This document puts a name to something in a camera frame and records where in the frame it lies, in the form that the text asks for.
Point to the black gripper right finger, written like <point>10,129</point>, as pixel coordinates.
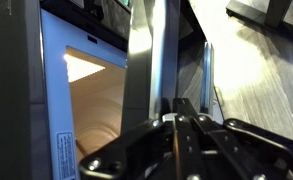
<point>253,153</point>

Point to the black microwave oven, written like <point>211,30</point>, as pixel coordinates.
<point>75,74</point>

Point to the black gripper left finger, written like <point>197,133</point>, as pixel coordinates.
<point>130,155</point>

